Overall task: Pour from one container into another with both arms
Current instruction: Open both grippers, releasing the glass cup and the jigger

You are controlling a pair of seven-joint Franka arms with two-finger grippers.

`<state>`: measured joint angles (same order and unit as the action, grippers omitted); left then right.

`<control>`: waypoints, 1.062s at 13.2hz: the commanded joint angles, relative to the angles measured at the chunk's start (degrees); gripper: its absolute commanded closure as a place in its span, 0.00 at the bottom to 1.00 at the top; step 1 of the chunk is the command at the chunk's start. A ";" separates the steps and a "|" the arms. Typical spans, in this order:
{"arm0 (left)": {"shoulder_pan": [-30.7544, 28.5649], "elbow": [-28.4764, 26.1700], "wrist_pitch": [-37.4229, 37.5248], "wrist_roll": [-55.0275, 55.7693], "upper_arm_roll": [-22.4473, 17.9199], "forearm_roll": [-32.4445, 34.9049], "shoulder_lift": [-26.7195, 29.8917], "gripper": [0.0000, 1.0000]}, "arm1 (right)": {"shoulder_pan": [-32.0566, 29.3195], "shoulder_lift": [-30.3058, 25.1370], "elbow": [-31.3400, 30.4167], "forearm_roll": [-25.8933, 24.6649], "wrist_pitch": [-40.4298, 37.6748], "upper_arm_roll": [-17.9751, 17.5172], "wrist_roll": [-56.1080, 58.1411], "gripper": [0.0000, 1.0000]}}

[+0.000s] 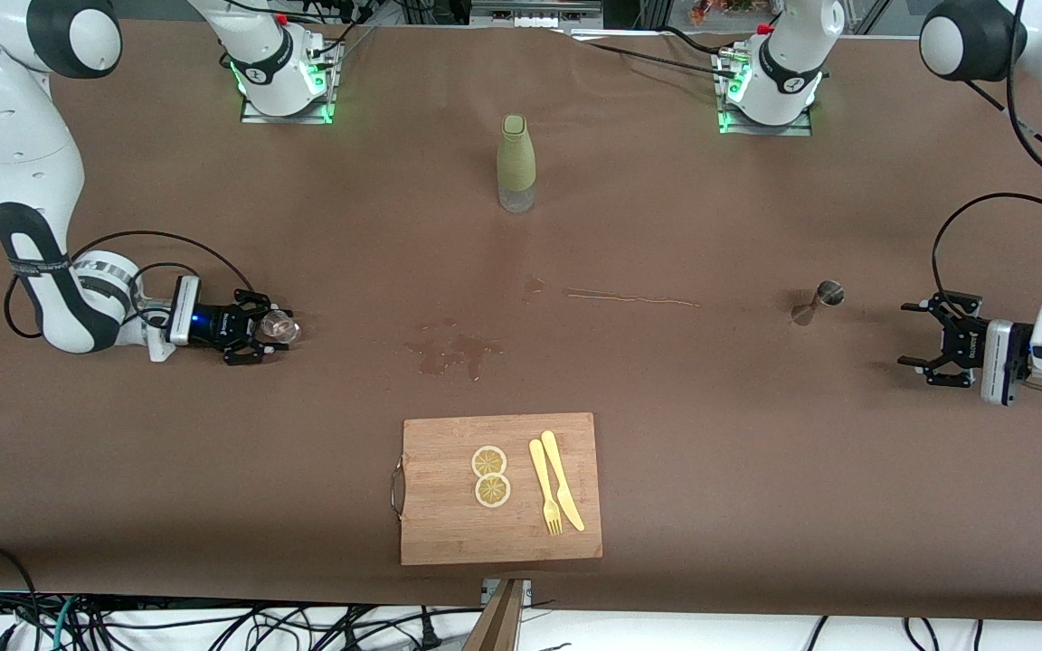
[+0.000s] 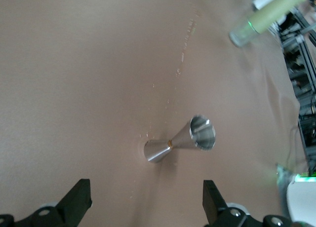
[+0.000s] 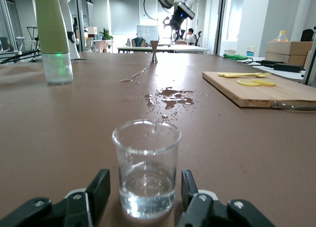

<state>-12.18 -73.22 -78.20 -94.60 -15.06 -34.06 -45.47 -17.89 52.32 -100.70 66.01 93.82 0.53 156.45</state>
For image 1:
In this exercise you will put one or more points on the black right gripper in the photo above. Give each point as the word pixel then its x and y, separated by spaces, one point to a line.
pixel 216 325

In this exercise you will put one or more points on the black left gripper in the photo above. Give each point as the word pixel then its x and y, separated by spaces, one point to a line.
pixel 965 346

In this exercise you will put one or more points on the clear glass beaker cup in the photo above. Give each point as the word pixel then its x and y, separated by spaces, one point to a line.
pixel 279 327

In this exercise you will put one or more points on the steel double jigger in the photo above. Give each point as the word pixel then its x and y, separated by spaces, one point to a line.
pixel 829 292

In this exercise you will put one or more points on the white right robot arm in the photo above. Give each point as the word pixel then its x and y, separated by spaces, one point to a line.
pixel 23 163

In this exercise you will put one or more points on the brown table cover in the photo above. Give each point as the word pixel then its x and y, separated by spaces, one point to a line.
pixel 213 470

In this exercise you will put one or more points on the lemon slice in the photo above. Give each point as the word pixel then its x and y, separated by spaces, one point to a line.
pixel 492 491
pixel 489 461

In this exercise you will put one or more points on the bamboo cutting board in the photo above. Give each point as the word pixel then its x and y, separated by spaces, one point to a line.
pixel 449 533

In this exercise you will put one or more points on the green sleeved glass bottle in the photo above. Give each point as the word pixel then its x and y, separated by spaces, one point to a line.
pixel 516 163

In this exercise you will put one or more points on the yellow plastic fork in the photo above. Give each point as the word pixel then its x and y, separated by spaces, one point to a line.
pixel 544 488

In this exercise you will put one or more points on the yellow plastic knife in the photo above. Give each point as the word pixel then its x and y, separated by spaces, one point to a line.
pixel 562 479

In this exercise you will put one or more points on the grey power strip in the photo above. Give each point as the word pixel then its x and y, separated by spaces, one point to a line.
pixel 535 11

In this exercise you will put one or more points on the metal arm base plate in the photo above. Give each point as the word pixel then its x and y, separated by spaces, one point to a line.
pixel 797 131
pixel 304 118

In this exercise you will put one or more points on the camera mount post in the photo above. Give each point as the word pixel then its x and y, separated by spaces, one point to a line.
pixel 498 624

